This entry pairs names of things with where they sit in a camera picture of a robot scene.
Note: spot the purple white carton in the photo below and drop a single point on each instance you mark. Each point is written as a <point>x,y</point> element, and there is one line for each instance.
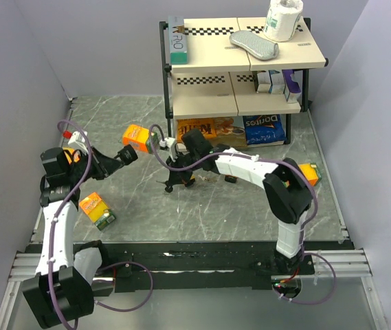
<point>292,90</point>

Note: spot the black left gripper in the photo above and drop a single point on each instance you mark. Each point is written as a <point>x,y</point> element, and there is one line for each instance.
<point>103,165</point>

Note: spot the black key bunch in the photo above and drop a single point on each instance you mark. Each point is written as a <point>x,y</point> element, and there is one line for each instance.
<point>169,184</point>

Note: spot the orange green snack box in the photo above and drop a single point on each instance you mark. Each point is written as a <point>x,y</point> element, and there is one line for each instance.
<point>140,138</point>

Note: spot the grey sponge pouch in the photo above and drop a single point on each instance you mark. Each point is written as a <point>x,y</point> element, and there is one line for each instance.
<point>260,48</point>

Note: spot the orange green striped box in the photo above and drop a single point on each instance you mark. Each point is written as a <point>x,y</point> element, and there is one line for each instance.
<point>73,155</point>

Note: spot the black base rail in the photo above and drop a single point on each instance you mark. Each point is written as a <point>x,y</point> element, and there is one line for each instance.
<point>196,265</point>

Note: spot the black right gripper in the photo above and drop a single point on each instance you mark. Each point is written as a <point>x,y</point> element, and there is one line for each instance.
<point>178,177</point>

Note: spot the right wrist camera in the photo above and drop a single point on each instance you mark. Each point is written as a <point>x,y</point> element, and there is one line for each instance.
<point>169,144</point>

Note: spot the orange snack box front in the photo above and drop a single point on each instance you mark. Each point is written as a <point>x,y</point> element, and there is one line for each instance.
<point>97,211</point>

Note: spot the white blue carton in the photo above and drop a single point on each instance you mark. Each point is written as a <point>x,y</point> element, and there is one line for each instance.
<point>277,82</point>

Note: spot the kettle chips bag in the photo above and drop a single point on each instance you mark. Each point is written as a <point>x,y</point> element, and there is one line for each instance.
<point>220,130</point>

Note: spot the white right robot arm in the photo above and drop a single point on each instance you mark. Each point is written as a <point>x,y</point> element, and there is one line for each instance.
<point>288,192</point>

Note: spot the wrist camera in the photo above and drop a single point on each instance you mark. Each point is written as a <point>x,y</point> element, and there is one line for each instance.
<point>76,141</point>
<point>169,144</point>

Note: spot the orange box by right arm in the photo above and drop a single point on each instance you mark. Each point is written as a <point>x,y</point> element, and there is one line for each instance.
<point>312,173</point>

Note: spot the white small carton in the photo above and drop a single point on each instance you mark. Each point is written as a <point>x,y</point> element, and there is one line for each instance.
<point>263,82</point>

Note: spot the teal rio box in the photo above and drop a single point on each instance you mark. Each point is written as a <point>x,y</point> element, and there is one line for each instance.
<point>178,45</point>

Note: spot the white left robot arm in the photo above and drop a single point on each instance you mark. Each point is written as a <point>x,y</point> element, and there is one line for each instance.
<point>62,284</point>

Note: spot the white toilet paper roll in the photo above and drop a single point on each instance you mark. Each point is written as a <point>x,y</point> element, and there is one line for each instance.
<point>282,19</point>

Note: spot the black padlock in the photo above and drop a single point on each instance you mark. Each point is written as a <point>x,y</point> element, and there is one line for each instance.
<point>126,155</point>

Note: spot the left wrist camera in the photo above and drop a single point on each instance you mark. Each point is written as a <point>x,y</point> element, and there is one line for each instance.
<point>76,141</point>

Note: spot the beige two-tier shelf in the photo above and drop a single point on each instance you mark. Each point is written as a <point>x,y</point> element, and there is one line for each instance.
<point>217,81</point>

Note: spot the orange padlock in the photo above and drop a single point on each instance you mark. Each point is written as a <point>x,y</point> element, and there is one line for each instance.
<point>230,179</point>

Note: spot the blue doritos bag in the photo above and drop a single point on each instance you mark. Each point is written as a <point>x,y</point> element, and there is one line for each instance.
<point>263,129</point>

